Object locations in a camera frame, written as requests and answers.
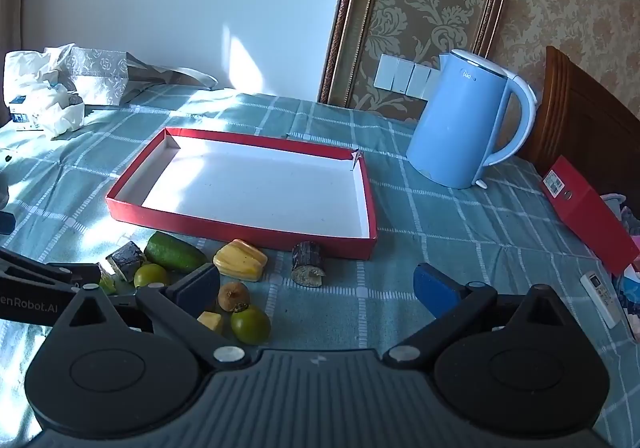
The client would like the green tomato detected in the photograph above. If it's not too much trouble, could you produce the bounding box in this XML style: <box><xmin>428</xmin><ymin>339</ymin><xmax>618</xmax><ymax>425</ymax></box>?
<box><xmin>230</xmin><ymin>304</ymin><xmax>271</xmax><ymax>345</ymax></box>
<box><xmin>134</xmin><ymin>263</ymin><xmax>170</xmax><ymax>288</ymax></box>

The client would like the ornate wooden wall frame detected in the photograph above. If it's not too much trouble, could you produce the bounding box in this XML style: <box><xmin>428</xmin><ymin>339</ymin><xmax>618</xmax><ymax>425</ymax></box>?
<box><xmin>318</xmin><ymin>0</ymin><xmax>504</xmax><ymax>121</ymax></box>

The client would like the silver patterned gift bag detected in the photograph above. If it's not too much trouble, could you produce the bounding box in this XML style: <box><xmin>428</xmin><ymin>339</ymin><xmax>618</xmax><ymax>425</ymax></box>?
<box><xmin>44</xmin><ymin>44</ymin><xmax>218</xmax><ymax>107</ymax></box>

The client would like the red flat box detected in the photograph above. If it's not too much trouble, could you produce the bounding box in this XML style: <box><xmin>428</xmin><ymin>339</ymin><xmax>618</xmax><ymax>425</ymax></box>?
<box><xmin>541</xmin><ymin>156</ymin><xmax>639</xmax><ymax>277</ymax></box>

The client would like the brown kiwi fruit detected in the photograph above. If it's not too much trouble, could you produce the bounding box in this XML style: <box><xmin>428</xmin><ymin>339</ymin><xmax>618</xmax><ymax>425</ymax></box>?
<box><xmin>217</xmin><ymin>281</ymin><xmax>250</xmax><ymax>312</ymax></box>

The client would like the dark wooden headboard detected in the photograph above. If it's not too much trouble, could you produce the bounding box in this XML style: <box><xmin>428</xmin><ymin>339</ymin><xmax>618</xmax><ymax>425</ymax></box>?
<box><xmin>518</xmin><ymin>46</ymin><xmax>640</xmax><ymax>211</ymax></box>

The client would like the large cut cucumber piece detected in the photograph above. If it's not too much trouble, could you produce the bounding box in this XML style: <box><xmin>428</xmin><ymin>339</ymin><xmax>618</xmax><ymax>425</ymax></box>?
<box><xmin>144</xmin><ymin>231</ymin><xmax>208</xmax><ymax>275</ymax></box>

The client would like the white wall switch panel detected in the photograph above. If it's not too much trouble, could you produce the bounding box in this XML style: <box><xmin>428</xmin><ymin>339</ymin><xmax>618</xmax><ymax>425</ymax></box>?
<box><xmin>373</xmin><ymin>55</ymin><xmax>440</xmax><ymax>101</ymax></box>

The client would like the teal plaid bedspread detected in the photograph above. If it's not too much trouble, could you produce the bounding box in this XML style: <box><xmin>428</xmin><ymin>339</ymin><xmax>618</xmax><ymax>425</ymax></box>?
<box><xmin>1</xmin><ymin>86</ymin><xmax>639</xmax><ymax>447</ymax></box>

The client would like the small cucumber piece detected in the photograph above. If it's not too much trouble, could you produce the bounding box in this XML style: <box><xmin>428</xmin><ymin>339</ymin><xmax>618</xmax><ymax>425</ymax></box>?
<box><xmin>99</xmin><ymin>272</ymin><xmax>117</xmax><ymax>295</ymax></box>

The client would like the white crumpled plastic bag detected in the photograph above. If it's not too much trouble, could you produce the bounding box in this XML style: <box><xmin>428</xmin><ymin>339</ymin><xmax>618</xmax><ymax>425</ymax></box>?
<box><xmin>3</xmin><ymin>44</ymin><xmax>85</xmax><ymax>137</ymax></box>

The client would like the white remote control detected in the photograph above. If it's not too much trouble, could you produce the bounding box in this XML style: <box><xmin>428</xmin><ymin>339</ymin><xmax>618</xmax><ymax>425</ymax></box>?
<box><xmin>580</xmin><ymin>272</ymin><xmax>622</xmax><ymax>329</ymax></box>

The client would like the blue electric kettle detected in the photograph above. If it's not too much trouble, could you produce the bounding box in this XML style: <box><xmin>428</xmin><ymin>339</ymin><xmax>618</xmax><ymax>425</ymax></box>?
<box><xmin>407</xmin><ymin>49</ymin><xmax>538</xmax><ymax>189</ymax></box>

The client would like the red shallow box tray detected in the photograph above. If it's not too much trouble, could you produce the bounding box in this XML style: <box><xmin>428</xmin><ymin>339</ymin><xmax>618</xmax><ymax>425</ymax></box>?
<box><xmin>105</xmin><ymin>127</ymin><xmax>378</xmax><ymax>260</ymax></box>

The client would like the yellow jackfruit pod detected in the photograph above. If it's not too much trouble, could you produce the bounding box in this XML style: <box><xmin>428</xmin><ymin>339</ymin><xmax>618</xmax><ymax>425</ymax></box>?
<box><xmin>213</xmin><ymin>239</ymin><xmax>268</xmax><ymax>282</ymax></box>

